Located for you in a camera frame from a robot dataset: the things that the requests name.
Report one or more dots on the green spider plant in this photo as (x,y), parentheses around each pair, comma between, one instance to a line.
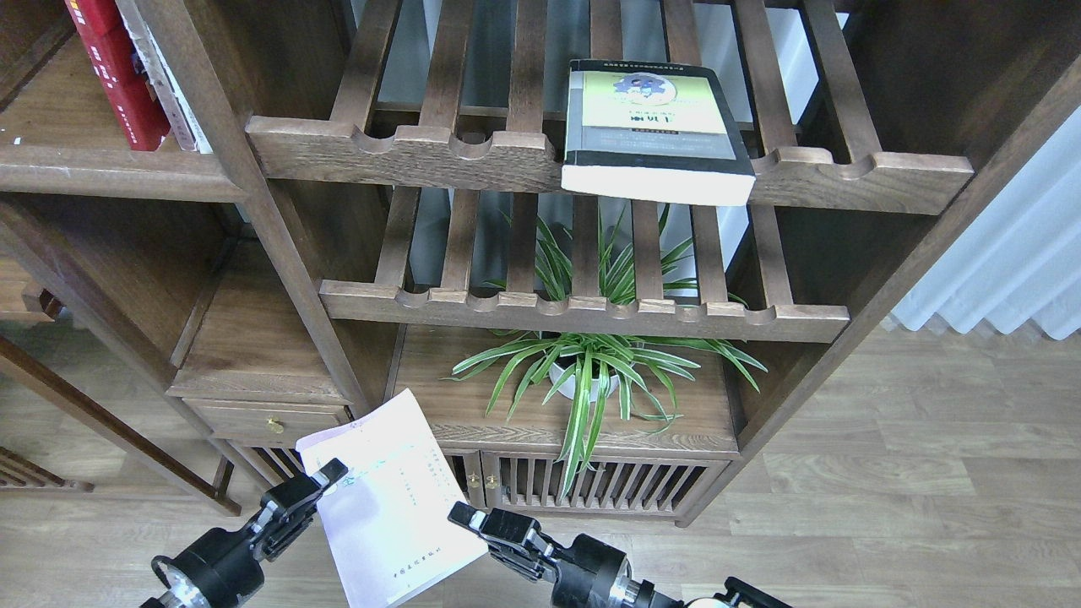
(592,366)

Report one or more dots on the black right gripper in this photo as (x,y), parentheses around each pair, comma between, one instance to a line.
(589,573)

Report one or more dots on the white lavender book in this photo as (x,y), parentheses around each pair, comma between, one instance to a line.
(387,518)

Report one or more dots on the black and yellow book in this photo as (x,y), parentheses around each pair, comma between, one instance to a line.
(653,132)

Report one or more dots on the dark wooden bookshelf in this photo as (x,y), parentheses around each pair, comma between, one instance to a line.
(370,209)

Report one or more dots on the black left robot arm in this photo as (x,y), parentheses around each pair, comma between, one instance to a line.
(222,568)

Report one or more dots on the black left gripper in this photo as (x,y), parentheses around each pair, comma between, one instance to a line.
(221,568)

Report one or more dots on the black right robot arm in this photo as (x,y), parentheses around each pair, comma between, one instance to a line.
(736,594)

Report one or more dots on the red book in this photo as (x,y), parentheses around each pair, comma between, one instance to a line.
(110,48)

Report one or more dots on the white upright book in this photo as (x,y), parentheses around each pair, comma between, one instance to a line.
(185,126)

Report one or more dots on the white curtain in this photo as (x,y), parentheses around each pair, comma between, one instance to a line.
(1019,261)

